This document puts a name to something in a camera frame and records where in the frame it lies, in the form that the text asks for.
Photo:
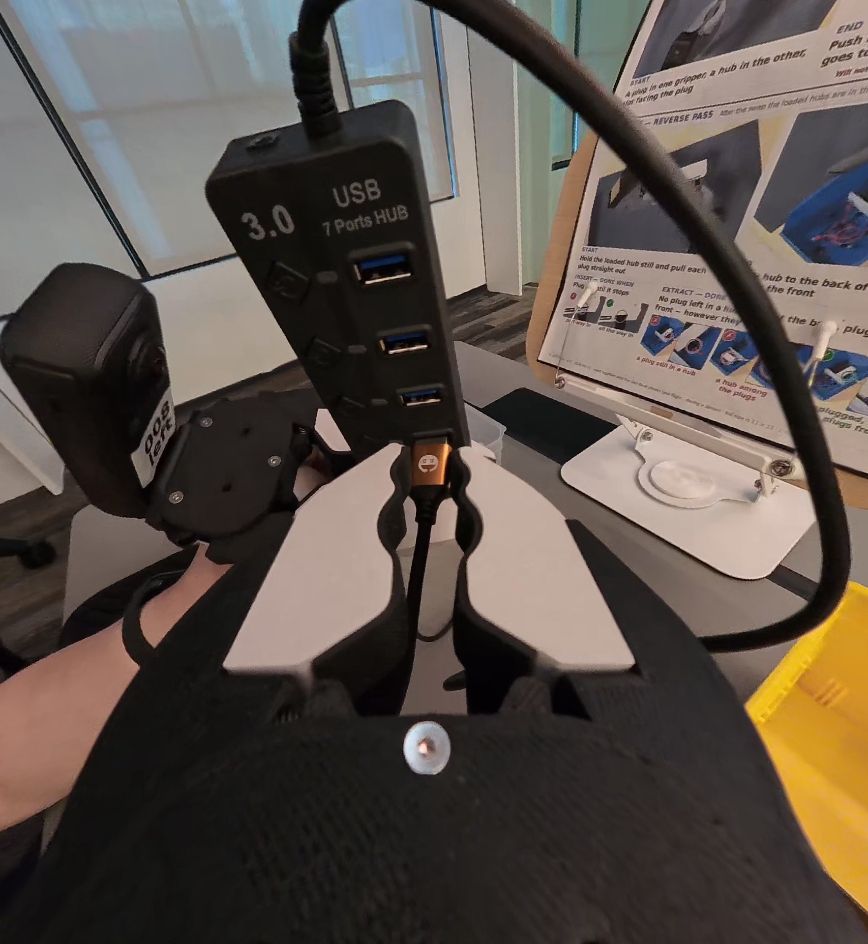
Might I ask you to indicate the person's left hand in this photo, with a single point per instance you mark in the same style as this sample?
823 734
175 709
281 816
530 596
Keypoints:
201 590

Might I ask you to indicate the black 7-port USB hub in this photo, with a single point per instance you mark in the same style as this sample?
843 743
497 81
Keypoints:
788 369

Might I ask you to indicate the narrow glass window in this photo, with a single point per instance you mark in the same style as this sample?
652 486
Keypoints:
582 74

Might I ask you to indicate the person's left forearm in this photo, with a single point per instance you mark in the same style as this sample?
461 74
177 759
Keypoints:
50 723

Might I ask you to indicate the instruction sheet on stand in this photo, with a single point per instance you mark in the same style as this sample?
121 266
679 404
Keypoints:
552 251

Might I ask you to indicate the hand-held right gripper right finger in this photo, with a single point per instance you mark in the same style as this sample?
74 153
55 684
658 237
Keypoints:
545 590

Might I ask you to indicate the large glass window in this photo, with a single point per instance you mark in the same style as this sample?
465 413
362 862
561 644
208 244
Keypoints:
139 118

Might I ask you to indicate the yellow plastic bin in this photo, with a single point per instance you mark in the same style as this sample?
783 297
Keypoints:
847 752

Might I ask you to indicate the black flat desk pad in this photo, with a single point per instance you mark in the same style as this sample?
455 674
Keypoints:
552 425

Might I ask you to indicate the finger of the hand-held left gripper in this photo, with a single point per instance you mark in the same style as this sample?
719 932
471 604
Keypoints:
316 480

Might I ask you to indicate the instruction poster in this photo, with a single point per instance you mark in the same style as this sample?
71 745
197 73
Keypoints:
759 192

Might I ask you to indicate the white stand base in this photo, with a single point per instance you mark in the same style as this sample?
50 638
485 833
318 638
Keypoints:
729 516

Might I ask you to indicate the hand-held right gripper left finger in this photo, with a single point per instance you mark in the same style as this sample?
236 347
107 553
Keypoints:
316 590

